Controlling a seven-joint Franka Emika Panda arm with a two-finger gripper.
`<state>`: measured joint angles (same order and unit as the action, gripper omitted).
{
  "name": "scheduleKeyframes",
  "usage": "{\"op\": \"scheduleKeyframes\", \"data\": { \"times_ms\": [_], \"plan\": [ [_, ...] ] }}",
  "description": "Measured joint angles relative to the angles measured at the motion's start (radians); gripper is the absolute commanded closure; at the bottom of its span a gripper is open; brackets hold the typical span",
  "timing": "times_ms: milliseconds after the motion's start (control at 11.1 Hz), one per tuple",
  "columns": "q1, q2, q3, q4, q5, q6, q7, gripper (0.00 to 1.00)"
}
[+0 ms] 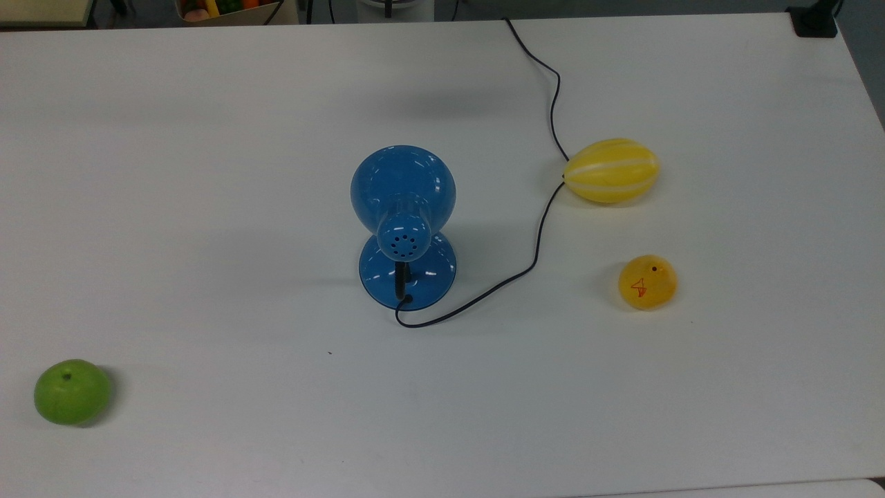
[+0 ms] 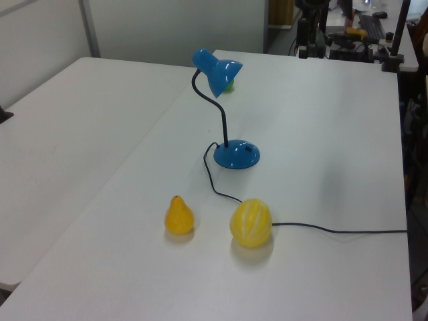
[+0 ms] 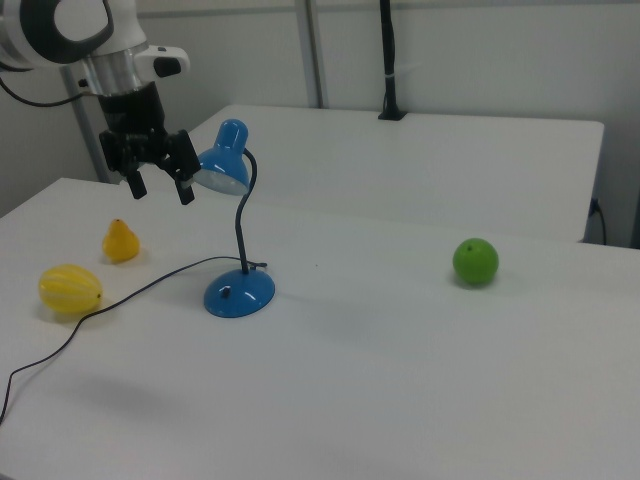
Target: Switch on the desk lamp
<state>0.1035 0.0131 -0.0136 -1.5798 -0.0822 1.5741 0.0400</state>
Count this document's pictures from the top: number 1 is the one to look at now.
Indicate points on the black table clamp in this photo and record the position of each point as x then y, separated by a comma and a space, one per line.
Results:
814, 21

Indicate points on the yellow pear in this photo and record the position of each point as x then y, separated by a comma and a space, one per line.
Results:
648, 282

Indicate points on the yellow striped melon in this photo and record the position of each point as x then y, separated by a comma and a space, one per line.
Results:
611, 171

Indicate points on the cardboard box with fruits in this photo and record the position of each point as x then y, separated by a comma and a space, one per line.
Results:
228, 12

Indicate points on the blue desk lamp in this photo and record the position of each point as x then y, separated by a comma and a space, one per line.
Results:
402, 183

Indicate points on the beige side table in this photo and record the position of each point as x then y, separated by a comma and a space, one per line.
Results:
43, 12

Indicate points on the green apple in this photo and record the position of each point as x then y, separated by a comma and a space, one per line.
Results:
72, 392

